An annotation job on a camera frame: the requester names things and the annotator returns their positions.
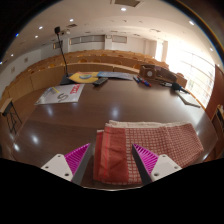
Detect blue printed paper sheet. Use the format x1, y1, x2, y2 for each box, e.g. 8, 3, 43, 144
97, 70, 136, 81

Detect black remote control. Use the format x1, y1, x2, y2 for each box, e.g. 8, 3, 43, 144
92, 77, 110, 87

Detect small black-legged side stand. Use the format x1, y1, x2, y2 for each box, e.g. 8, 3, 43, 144
0, 98, 23, 136

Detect wooden lecture seat rows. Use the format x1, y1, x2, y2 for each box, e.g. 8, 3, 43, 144
0, 49, 188, 111

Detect black cylindrical device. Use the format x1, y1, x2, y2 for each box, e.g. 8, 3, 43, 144
171, 82, 191, 95

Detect wooden desk organizer box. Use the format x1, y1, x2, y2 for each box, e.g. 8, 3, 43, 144
138, 64, 179, 84

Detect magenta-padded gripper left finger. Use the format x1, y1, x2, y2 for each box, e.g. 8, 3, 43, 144
40, 142, 97, 186

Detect rectangular ceiling air vent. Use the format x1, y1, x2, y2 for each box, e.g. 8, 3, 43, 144
110, 0, 142, 8

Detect wooden shelf unit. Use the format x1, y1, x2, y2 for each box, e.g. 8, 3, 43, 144
211, 104, 224, 158

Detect white printed poster sheet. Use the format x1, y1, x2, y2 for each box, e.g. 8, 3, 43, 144
34, 83, 86, 106

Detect white closed book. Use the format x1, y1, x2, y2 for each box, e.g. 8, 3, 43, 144
175, 90, 202, 109

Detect round ceiling lights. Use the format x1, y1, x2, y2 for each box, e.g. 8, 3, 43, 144
13, 5, 214, 53

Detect black gooseneck desk microphone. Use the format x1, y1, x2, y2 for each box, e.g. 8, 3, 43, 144
54, 25, 75, 86

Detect large bright window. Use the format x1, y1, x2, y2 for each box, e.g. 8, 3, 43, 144
164, 42, 216, 108

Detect red marker pen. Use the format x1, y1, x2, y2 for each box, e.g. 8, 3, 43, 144
137, 77, 153, 88

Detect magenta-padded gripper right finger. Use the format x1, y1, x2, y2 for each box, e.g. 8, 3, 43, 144
131, 143, 183, 186

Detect red white checkered towel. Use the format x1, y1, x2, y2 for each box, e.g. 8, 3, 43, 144
92, 119, 205, 186

